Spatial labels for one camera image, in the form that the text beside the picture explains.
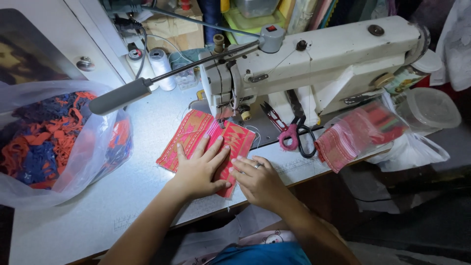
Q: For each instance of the white industrial sewing machine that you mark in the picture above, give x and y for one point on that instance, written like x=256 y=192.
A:
x=316 y=70

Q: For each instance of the person's right hand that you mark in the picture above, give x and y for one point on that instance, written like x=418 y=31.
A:
x=259 y=180

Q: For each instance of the grey gooseneck sewing lamp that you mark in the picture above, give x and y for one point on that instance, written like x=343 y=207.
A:
x=176 y=70

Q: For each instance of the clear bag of woven fabrics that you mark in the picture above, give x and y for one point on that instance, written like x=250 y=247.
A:
x=360 y=128

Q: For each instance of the person's blue and pink clothing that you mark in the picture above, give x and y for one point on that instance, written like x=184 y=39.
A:
x=257 y=248

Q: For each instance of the white plastic bag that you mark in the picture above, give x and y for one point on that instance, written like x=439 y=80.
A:
x=408 y=152

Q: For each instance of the clear bag of fabric scraps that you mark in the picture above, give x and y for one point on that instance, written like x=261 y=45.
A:
x=55 y=143

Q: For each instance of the person's left hand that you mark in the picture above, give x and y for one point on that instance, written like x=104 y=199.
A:
x=198 y=171

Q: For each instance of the white thread cone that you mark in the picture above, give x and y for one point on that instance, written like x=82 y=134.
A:
x=162 y=68
x=139 y=66

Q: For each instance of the jar with white lid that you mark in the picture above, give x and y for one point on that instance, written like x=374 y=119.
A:
x=412 y=75

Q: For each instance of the red patterned woven fabric piece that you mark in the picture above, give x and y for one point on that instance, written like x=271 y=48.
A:
x=191 y=140

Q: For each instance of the person's right fingers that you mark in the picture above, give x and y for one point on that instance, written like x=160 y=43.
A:
x=245 y=165

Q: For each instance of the black thread snips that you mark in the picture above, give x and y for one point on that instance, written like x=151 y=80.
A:
x=274 y=117

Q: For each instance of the white cabinet door with knob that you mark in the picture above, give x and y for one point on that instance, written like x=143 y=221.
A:
x=44 y=40

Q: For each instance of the small clear bobbin box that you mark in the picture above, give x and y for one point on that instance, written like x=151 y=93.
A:
x=185 y=77

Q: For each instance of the clear plastic container with lid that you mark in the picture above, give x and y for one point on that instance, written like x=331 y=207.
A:
x=428 y=108

